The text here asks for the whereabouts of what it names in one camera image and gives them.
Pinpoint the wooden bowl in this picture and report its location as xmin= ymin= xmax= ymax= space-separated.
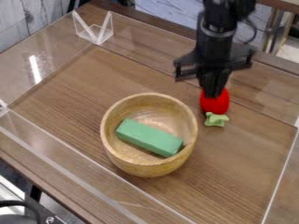
xmin=100 ymin=93 xmax=199 ymax=178

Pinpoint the red plush strawberry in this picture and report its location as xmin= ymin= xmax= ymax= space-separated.
xmin=199 ymin=88 xmax=229 ymax=127

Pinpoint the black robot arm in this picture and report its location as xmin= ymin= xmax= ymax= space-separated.
xmin=172 ymin=0 xmax=258 ymax=98

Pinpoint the wooden background furniture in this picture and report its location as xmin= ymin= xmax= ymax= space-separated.
xmin=251 ymin=0 xmax=299 ymax=54

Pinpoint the clear acrylic corner bracket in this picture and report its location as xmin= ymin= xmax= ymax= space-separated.
xmin=71 ymin=11 xmax=113 ymax=46

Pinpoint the black table leg frame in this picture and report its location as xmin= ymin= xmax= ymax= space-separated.
xmin=0 ymin=183 xmax=68 ymax=224

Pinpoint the black cable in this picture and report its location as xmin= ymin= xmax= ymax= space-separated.
xmin=238 ymin=17 xmax=259 ymax=46

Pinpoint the green rectangular block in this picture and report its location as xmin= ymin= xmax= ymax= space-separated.
xmin=116 ymin=119 xmax=184 ymax=158

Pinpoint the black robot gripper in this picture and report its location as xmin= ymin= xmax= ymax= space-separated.
xmin=172 ymin=43 xmax=258 ymax=99

